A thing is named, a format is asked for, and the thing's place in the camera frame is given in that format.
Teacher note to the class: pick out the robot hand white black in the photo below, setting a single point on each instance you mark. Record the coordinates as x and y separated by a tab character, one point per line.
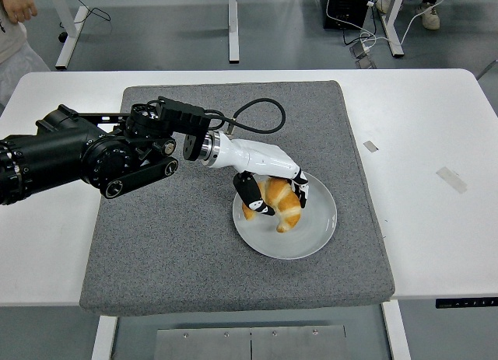
260	158

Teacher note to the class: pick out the person's hand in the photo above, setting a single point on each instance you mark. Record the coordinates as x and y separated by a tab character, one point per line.
17	4

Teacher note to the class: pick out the golden croissant bread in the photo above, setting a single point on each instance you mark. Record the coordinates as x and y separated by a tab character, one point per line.
288	208

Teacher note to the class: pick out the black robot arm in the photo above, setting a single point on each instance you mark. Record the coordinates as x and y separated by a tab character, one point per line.
58	150

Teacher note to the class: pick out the grey round plate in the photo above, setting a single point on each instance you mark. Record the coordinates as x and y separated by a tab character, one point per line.
311	235

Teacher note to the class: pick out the grey metal plate with screws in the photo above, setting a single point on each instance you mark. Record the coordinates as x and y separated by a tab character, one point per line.
249	344

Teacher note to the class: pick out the black caster wheel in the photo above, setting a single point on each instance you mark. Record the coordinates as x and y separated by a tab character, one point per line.
62	36

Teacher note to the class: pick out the person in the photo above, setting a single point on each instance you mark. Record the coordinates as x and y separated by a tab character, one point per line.
15	60

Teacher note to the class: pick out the white background table leg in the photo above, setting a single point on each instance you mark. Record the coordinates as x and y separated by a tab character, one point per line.
393	29
70	41
233	25

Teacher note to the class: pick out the small clear tape piece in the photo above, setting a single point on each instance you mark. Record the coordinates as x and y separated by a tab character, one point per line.
370	146

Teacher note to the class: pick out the grey felt mat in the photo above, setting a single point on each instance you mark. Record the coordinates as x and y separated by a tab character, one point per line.
194	259

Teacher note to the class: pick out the grey foot pedal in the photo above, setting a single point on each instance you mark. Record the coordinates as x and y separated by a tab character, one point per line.
358	51
365	63

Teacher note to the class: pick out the black computer box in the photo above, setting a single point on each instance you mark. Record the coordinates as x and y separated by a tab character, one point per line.
344	8

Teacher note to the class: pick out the large clear tape piece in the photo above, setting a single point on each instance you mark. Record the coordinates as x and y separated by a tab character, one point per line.
451	180

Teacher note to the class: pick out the person's foot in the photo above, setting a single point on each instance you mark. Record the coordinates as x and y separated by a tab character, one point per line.
384	4
429	17

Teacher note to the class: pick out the grey chair leg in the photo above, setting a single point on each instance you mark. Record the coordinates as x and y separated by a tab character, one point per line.
488	68

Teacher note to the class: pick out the black table control panel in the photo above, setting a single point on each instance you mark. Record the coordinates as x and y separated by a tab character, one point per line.
467	303

